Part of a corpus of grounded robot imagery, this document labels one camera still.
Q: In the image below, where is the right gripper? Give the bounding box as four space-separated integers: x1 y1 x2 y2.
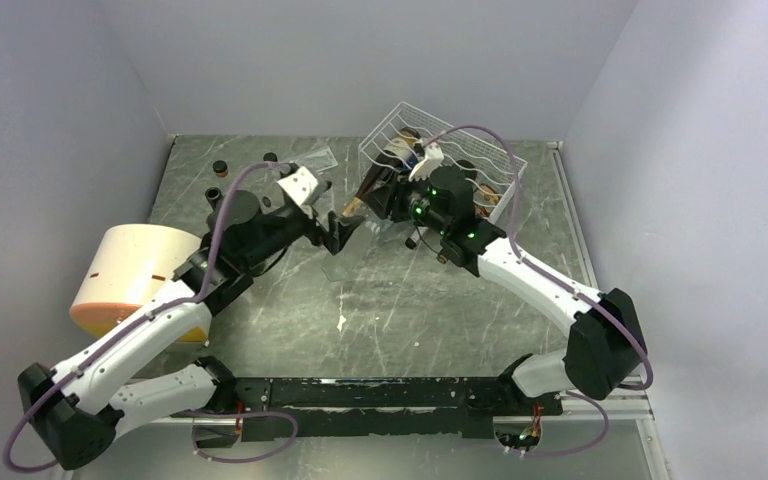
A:
361 167 449 237

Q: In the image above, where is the gold capped wine bottle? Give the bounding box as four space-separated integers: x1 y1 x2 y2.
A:
341 153 402 218

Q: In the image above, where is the brown label bottle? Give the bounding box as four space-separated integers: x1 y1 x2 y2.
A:
476 184 501 206

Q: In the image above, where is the dark green wine bottle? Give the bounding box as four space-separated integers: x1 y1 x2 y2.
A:
204 187 223 210

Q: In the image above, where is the silver capped dark bottle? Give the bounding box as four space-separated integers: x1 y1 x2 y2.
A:
404 230 423 250

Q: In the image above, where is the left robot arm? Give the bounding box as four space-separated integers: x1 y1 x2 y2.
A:
18 170 365 470

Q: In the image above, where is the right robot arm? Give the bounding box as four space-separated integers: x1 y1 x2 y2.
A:
366 166 647 414

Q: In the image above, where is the cream cylinder roll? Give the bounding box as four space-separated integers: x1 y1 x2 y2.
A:
69 224 201 337

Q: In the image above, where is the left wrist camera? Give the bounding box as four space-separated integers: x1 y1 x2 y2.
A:
278 167 330 207

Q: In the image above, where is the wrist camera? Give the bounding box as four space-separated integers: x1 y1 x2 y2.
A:
278 167 330 207
409 142 445 182

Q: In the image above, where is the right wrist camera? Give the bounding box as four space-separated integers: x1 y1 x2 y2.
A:
409 142 445 182

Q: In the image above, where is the white wire wine rack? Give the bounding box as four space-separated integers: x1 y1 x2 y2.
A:
358 102 527 224

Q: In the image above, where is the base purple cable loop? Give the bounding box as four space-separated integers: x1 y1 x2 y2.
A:
190 407 306 464

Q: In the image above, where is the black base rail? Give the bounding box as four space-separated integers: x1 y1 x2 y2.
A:
125 376 650 442

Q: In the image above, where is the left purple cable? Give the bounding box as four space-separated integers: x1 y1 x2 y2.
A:
2 160 293 474

